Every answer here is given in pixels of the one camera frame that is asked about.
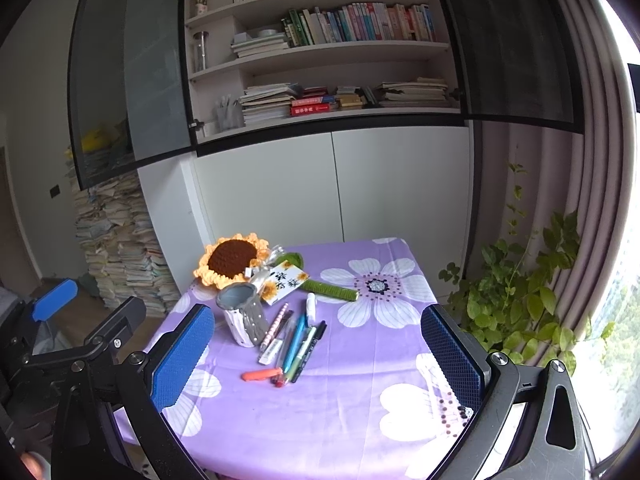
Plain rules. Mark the crochet sunflower with green stem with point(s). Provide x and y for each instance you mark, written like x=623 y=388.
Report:
x=225 y=261

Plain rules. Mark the black slim pen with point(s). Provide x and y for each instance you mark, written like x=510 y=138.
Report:
x=281 y=330

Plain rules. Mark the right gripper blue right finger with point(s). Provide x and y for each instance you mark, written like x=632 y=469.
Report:
x=549 y=442

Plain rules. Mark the clear translucent pen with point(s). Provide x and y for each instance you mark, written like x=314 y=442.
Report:
x=289 y=330

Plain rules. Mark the blue pen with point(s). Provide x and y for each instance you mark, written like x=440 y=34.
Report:
x=296 y=340

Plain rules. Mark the pink checkered pen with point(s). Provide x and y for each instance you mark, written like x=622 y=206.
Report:
x=274 y=328

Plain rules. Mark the sunflower greeting card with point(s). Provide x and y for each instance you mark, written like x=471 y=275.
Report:
x=278 y=282

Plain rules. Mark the light green pen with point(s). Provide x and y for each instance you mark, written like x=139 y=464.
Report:
x=300 y=354

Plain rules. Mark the white eraser with grey sleeve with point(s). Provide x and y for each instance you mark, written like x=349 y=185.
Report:
x=271 y=352

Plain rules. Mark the green potted plant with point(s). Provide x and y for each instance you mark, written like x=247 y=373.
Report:
x=511 y=306

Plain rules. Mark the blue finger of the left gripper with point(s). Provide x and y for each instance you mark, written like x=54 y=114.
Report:
x=118 y=328
x=54 y=300

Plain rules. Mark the stack of books on floor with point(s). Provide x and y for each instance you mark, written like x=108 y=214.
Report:
x=114 y=231

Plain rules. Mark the red gel pen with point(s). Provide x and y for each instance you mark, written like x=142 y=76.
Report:
x=282 y=379

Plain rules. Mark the person's left hand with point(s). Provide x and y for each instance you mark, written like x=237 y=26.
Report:
x=37 y=466

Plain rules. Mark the black marker pen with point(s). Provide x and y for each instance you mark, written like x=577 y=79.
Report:
x=314 y=341

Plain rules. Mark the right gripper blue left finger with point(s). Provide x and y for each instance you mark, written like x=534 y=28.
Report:
x=150 y=381

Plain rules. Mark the purple floral tablecloth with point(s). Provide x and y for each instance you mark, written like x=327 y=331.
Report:
x=371 y=402

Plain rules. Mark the grey white fabric pen holder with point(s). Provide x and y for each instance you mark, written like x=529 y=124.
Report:
x=242 y=308

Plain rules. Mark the white bookshelf cabinet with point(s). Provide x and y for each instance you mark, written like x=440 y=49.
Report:
x=316 y=121

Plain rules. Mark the pink striped curtain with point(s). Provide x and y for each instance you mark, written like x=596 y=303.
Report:
x=587 y=174

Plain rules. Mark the white correction tape dispenser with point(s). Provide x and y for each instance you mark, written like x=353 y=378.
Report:
x=311 y=308

